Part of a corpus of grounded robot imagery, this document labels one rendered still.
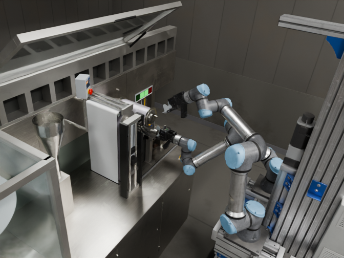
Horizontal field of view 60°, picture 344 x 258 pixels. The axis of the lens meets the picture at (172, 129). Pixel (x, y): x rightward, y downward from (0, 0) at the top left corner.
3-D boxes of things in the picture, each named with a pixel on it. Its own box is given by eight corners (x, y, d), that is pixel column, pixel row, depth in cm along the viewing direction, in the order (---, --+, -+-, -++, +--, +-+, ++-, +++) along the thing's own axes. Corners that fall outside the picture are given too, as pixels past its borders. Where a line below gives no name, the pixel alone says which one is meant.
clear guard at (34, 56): (22, 41, 100) (21, 39, 100) (-25, 88, 132) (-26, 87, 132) (176, 6, 179) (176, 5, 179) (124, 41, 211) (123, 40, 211)
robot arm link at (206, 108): (220, 113, 175) (214, 95, 176) (203, 116, 170) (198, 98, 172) (213, 116, 182) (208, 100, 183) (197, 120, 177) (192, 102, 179)
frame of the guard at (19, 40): (24, 56, 97) (11, 35, 95) (-29, 105, 131) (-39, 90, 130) (187, 12, 182) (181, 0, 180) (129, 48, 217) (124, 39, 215)
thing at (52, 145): (62, 224, 166) (47, 141, 136) (45, 214, 171) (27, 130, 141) (81, 209, 176) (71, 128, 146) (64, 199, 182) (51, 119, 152)
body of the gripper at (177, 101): (172, 95, 194) (186, 88, 186) (178, 107, 195) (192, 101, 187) (166, 100, 188) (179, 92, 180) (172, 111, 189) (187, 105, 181)
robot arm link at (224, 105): (280, 147, 151) (228, 92, 182) (263, 151, 147) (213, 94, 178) (272, 162, 159) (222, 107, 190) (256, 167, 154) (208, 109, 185)
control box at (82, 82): (89, 99, 143) (88, 80, 138) (76, 98, 143) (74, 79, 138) (94, 93, 149) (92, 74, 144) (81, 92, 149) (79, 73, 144)
